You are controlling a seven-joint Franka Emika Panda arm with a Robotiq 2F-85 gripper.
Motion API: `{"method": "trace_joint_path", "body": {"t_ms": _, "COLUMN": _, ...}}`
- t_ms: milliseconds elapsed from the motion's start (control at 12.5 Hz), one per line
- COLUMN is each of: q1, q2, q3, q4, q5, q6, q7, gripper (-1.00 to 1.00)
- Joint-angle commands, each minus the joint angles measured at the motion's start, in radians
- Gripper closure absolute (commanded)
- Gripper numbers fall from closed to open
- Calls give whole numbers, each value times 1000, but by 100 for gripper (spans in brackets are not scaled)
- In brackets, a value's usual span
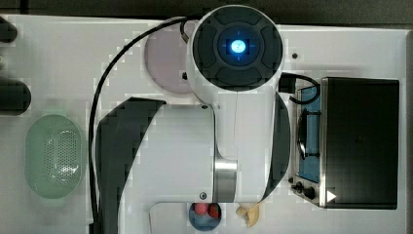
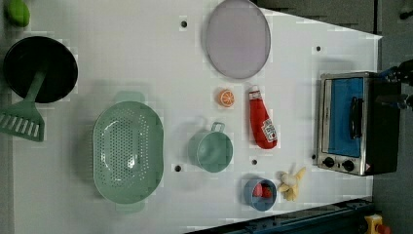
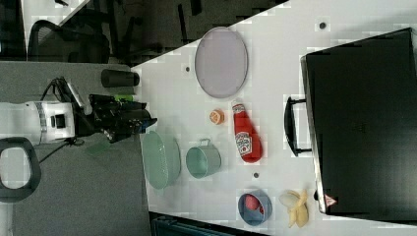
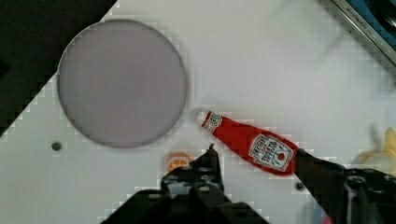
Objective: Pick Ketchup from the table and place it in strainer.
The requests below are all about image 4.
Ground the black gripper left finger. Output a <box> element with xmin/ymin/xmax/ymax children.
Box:
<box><xmin>101</xmin><ymin>145</ymin><xmax>269</xmax><ymax>224</ymax></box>

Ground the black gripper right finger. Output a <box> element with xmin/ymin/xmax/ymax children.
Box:
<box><xmin>294</xmin><ymin>148</ymin><xmax>396</xmax><ymax>224</ymax></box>

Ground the red ketchup bottle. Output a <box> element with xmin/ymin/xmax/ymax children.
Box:
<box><xmin>196</xmin><ymin>110</ymin><xmax>298</xmax><ymax>176</ymax></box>

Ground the orange slice toy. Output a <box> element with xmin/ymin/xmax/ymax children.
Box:
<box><xmin>165</xmin><ymin>152</ymin><xmax>191</xmax><ymax>173</ymax></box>

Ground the peeled banana toy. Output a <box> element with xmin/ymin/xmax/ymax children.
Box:
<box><xmin>352</xmin><ymin>125</ymin><xmax>396</xmax><ymax>175</ymax></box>

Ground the grey round plate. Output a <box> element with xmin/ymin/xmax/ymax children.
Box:
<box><xmin>58</xmin><ymin>20</ymin><xmax>188</xmax><ymax>148</ymax></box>

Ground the silver toaster oven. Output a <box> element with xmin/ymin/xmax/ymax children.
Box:
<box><xmin>315</xmin><ymin>0</ymin><xmax>396</xmax><ymax>67</ymax></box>

